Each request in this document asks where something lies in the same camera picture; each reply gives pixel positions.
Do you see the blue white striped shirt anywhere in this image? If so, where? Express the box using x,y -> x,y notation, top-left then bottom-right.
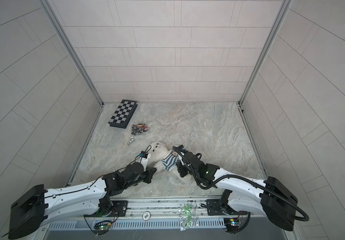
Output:
160,151 -> 180,172

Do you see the white teddy bear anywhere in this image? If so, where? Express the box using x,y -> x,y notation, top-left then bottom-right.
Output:
148,142 -> 192,184

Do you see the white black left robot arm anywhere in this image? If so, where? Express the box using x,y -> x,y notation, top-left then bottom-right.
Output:
7,162 -> 157,240

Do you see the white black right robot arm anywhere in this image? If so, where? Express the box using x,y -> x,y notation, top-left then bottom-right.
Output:
176,151 -> 309,232

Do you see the small silver chess piece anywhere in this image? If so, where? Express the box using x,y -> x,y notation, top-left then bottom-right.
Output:
127,138 -> 134,146

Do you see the clear bag of toy bricks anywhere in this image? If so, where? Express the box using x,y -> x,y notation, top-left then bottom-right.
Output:
131,123 -> 148,136

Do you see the clear bag of green parts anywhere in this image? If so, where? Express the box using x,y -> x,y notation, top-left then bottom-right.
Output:
178,203 -> 199,231

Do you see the folded black white chessboard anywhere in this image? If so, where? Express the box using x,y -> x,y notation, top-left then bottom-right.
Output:
108,100 -> 137,129

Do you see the right green circuit board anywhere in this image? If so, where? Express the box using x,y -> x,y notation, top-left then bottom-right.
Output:
223,218 -> 240,233

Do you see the green circuit board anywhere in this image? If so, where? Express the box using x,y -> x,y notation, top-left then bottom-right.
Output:
223,218 -> 240,233
94,220 -> 113,235

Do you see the left green circuit board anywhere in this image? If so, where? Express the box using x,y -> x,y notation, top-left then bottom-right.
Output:
94,220 -> 113,235

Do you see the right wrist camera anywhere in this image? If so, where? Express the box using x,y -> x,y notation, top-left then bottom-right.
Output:
173,145 -> 189,166

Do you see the black corrugated cable hose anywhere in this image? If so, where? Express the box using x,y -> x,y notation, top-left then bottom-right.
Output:
172,146 -> 310,222

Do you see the aluminium corner post right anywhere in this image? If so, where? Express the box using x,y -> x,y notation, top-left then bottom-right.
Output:
239,0 -> 293,105

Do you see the aluminium corner post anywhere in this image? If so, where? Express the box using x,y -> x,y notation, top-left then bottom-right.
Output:
38,0 -> 104,106
239,0 -> 293,105

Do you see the aluminium corner post left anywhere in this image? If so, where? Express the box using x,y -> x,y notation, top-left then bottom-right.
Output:
38,0 -> 104,106

